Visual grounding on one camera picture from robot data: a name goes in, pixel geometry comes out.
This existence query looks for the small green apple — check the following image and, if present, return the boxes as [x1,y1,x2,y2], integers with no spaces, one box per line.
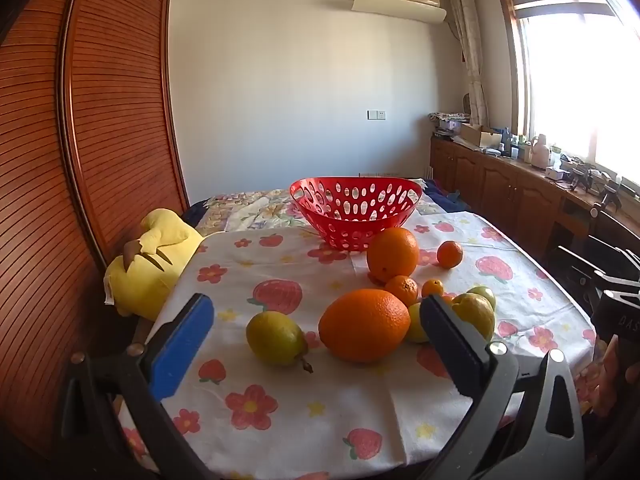
[404,302,431,344]
[467,285,497,311]

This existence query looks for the red perforated plastic basket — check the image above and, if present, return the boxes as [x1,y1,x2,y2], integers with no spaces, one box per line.
[290,176,423,252]

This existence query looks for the slatted wooden wardrobe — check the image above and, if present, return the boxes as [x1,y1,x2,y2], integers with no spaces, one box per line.
[0,0,190,461]

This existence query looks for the wooden framed window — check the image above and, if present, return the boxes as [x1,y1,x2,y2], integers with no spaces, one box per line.
[495,0,640,186]

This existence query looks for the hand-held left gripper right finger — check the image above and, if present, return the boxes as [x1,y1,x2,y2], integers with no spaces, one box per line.
[419,294,586,480]

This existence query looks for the large green apple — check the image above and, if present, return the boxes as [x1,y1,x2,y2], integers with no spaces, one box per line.
[450,292,496,343]

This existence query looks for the strawberry print tablecloth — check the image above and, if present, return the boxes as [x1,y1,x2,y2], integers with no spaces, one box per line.
[117,211,598,480]

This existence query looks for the white plastic jug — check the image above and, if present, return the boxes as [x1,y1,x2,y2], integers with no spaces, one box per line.
[530,134,550,168]

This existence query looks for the large orange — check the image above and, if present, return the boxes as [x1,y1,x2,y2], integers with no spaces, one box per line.
[366,227,420,284]
[318,288,412,364]

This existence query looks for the yellow plush toy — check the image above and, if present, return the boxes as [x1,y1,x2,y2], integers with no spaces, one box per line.
[103,208,208,321]

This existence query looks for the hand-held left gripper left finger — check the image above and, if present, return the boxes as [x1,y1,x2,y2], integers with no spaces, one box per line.
[60,292,216,480]

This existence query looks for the open cardboard box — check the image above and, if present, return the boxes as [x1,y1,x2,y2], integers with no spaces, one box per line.
[459,122,501,148]

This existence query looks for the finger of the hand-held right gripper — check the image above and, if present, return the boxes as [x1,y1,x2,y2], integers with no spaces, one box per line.
[557,246,640,291]
[587,232,640,276]

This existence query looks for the dark blue blanket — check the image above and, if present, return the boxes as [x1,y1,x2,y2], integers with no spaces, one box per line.
[422,179,476,212]

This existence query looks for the person's right hand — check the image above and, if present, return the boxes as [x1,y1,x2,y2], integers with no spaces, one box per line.
[590,335,640,416]

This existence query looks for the yellow-green pear with stem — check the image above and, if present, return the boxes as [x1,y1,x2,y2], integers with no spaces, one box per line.
[245,311,314,374]

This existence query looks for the long wooden cabinet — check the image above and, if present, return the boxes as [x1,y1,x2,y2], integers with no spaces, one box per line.
[430,132,640,271]

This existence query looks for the patterned white curtain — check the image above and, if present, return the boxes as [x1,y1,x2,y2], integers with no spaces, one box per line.
[446,0,490,128]

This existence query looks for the patterned cloth pile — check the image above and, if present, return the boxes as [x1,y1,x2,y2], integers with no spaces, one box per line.
[429,111,468,133]

